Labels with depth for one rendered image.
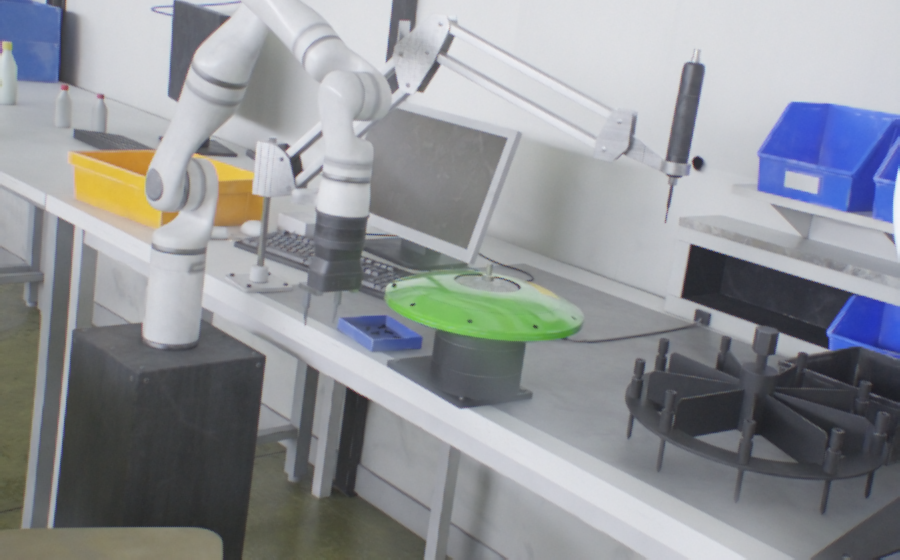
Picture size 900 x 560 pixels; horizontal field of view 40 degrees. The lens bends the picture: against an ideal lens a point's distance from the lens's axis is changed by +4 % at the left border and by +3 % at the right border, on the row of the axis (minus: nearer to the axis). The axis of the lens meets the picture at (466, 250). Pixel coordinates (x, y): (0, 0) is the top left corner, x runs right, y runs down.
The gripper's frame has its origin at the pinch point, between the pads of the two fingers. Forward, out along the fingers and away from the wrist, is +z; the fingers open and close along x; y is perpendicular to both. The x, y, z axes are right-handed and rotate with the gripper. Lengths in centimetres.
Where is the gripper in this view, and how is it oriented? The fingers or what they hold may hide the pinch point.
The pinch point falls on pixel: (319, 323)
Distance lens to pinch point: 181.1
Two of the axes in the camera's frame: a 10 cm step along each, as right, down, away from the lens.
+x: 7.4, -0.5, 6.7
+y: 6.6, 2.5, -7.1
